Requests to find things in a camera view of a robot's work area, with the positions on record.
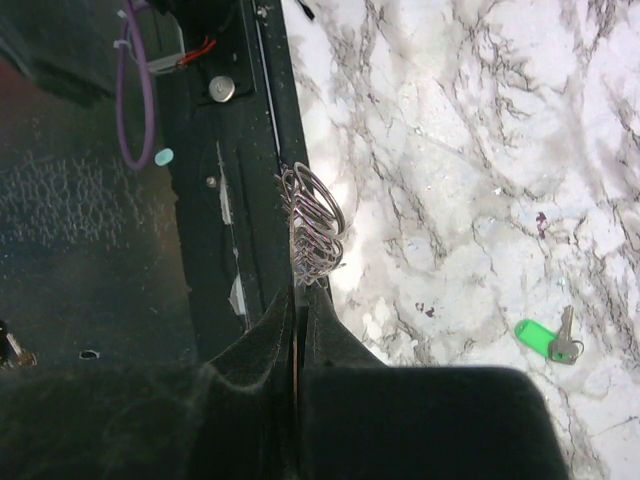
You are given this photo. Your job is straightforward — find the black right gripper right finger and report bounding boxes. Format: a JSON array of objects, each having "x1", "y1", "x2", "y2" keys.
[{"x1": 297, "y1": 287, "x2": 569, "y2": 479}]

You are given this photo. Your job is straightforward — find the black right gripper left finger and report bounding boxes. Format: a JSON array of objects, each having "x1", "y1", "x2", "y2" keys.
[{"x1": 1, "y1": 289, "x2": 296, "y2": 479}]

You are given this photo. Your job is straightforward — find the wire keyring with keys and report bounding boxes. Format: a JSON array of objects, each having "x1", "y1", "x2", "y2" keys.
[{"x1": 275, "y1": 162, "x2": 346, "y2": 286}]

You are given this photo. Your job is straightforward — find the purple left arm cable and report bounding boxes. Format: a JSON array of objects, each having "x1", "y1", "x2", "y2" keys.
[{"x1": 114, "y1": 0, "x2": 157, "y2": 171}]

